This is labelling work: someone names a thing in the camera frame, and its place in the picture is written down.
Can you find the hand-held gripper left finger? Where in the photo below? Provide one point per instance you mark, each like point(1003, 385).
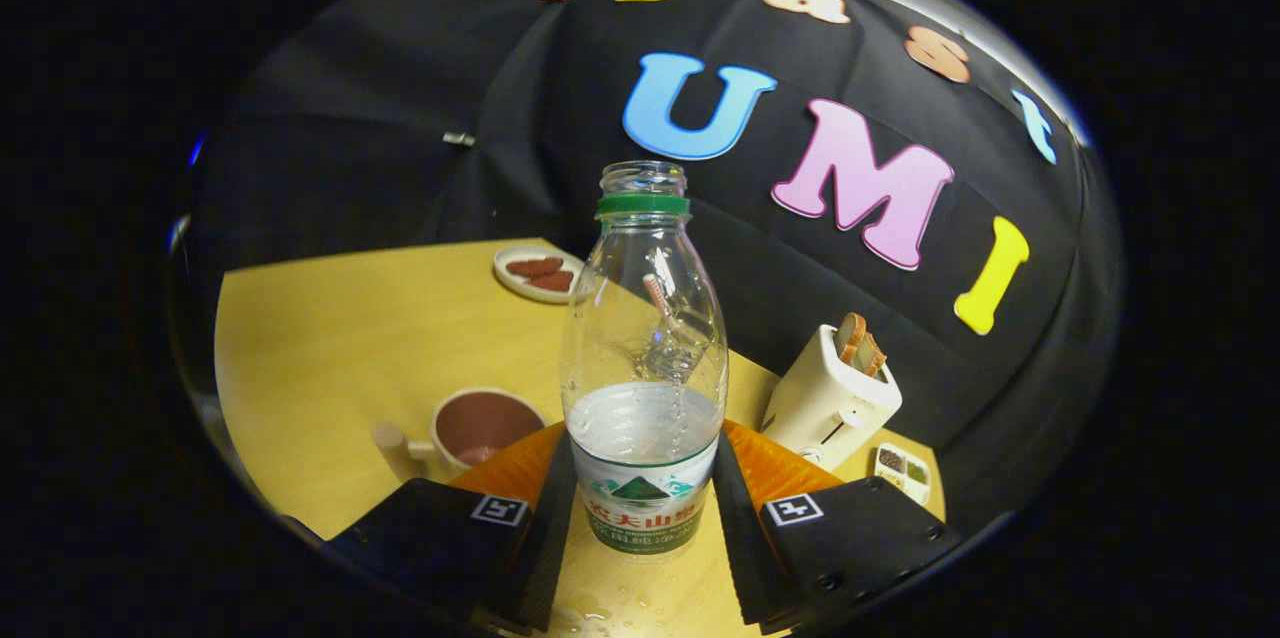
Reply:
point(550, 538)

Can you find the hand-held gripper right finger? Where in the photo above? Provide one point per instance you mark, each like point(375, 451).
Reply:
point(740, 538)

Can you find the clear plastic bottle green label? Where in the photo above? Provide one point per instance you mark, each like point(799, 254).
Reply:
point(645, 448)

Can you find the white toaster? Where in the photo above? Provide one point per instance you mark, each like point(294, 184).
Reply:
point(825, 408)

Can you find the white compartment spice tray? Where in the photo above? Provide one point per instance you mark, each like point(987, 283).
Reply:
point(903, 473)

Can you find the clear drinking glass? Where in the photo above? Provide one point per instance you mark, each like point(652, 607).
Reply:
point(685, 348)

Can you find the toast slice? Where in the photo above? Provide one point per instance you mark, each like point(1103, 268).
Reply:
point(870, 356)
point(850, 338)

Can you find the brown food piece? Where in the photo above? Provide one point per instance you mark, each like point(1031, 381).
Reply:
point(553, 282)
point(535, 267)

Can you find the small white plate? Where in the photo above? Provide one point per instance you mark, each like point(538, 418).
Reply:
point(510, 283)

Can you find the wooden table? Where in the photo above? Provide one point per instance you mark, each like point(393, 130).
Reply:
point(340, 348)

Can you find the silver metal clip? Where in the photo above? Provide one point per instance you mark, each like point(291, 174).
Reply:
point(459, 138)

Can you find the black backdrop cloth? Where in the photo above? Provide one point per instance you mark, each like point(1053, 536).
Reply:
point(500, 98)

